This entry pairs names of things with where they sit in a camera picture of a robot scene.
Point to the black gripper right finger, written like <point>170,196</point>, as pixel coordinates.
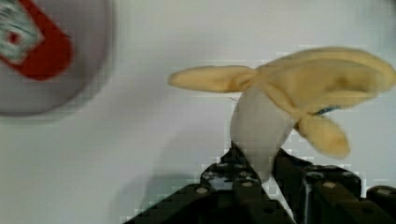
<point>329,194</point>

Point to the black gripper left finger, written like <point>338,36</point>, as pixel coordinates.
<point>229,192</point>

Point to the yellow plush peeled banana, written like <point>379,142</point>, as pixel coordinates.
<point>292,93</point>

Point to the grey round plate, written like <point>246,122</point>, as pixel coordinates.
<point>87,23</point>

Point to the red ketchup bottle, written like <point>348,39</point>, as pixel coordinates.
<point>31,43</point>

